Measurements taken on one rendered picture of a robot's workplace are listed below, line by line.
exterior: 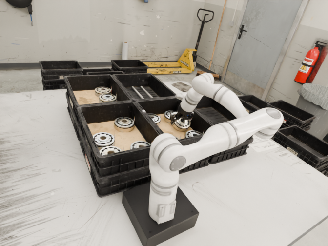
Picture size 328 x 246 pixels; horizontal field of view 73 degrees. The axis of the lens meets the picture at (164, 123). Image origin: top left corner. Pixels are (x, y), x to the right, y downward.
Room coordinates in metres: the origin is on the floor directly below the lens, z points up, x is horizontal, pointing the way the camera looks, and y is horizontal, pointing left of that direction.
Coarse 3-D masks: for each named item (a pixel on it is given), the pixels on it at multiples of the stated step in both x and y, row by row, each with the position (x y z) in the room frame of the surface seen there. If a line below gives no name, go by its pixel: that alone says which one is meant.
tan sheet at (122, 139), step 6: (90, 126) 0.92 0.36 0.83; (96, 126) 0.93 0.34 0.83; (102, 126) 0.94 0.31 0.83; (108, 126) 0.95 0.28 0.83; (96, 132) 0.88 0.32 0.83; (108, 132) 0.90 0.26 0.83; (114, 132) 0.91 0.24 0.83; (120, 132) 0.92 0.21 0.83; (126, 132) 0.93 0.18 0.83; (132, 132) 0.94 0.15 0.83; (138, 132) 0.95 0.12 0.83; (120, 138) 0.87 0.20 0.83; (126, 138) 0.88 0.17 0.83; (132, 138) 0.89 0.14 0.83; (138, 138) 0.90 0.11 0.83; (120, 144) 0.82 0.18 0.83; (126, 144) 0.83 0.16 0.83
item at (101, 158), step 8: (96, 104) 0.98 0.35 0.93; (104, 104) 0.99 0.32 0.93; (112, 104) 1.01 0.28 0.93; (136, 104) 1.06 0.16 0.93; (80, 112) 0.88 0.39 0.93; (88, 128) 0.77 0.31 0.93; (88, 136) 0.72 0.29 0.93; (96, 144) 0.67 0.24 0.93; (96, 152) 0.63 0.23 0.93; (120, 152) 0.65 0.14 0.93; (128, 152) 0.66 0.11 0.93; (136, 152) 0.68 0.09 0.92; (144, 152) 0.70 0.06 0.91; (104, 160) 0.61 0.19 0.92; (112, 160) 0.63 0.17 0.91
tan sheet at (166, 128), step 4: (160, 124) 1.06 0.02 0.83; (164, 124) 1.07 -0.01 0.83; (168, 124) 1.08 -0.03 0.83; (160, 128) 1.02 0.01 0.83; (164, 128) 1.03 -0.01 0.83; (168, 128) 1.04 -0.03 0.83; (172, 128) 1.04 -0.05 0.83; (188, 128) 1.07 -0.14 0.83; (164, 132) 0.99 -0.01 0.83; (168, 132) 1.00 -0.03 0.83; (172, 132) 1.00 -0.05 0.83; (176, 132) 1.01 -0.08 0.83; (180, 132) 1.02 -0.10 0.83; (184, 132) 1.03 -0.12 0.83; (176, 136) 0.97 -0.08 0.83; (180, 136) 0.98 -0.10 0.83; (184, 136) 0.99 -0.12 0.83
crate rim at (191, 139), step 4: (144, 100) 1.13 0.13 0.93; (148, 100) 1.14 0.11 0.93; (152, 100) 1.14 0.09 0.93; (156, 100) 1.16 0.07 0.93; (160, 100) 1.17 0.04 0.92; (140, 108) 1.02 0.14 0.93; (196, 112) 1.09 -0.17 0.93; (148, 116) 0.96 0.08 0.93; (200, 116) 1.06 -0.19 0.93; (152, 120) 0.93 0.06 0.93; (204, 120) 1.03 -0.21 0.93; (156, 124) 0.89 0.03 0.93; (212, 124) 0.99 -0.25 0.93; (160, 132) 0.83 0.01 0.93; (196, 136) 0.86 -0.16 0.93; (200, 136) 0.86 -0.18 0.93; (180, 140) 0.80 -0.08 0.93; (184, 140) 0.81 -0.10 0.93; (188, 140) 0.82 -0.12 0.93; (192, 140) 0.83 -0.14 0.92; (196, 140) 0.85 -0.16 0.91
